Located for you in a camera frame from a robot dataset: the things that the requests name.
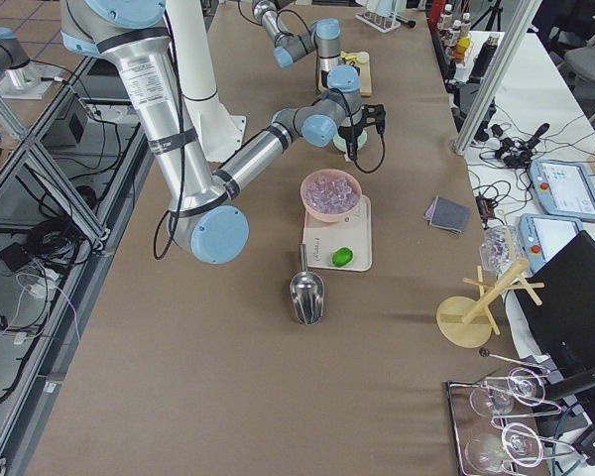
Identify aluminium frame post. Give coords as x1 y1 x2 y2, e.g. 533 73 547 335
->
453 0 541 156

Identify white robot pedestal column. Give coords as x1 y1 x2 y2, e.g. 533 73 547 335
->
166 0 247 163

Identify black bottle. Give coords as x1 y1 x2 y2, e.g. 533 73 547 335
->
469 32 500 82

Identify grey folded cloth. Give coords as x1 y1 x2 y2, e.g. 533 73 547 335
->
424 195 471 234

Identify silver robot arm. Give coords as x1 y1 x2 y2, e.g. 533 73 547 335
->
252 0 342 90
60 1 366 264

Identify cream plastic tray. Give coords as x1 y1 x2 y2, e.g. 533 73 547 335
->
302 195 373 272

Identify wooden cutting board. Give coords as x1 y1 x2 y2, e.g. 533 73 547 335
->
317 51 373 97

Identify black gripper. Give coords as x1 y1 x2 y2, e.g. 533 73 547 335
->
337 126 365 160

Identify clear ice cubes pile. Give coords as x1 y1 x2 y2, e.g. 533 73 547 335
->
303 175 359 214

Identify lemon slices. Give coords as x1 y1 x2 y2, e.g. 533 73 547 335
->
340 51 358 64

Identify green lime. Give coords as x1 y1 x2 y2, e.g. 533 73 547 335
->
331 247 354 268

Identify wooden cup tree stand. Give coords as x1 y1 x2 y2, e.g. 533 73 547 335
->
436 252 544 348

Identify lower teach pendant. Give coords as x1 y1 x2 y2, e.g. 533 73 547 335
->
519 213 583 273

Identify wine glass rack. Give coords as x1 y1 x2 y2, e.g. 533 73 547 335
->
444 364 585 475

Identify lower wine glass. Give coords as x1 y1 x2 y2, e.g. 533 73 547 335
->
464 422 543 475

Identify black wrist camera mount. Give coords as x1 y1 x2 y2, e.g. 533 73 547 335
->
361 104 386 136

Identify upper teach pendant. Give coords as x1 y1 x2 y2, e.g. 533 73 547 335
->
529 159 595 222

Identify upper wine glass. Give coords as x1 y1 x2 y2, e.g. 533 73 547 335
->
469 367 545 417

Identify pink bowl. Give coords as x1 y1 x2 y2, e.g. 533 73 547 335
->
300 169 362 223

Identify mint green bowl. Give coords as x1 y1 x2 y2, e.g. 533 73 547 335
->
332 131 368 153

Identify teach pendant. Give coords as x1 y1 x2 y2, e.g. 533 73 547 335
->
529 159 595 222
519 213 583 273

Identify black monitor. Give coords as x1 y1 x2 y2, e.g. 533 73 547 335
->
516 231 595 376

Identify black camera cable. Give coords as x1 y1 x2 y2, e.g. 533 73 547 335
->
351 129 389 174

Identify clear plastic ice bag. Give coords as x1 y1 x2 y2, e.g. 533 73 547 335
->
479 225 523 275

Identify white wire rack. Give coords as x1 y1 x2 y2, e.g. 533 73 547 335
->
355 0 417 33

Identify metal ice scoop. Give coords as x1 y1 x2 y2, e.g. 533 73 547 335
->
290 243 325 325

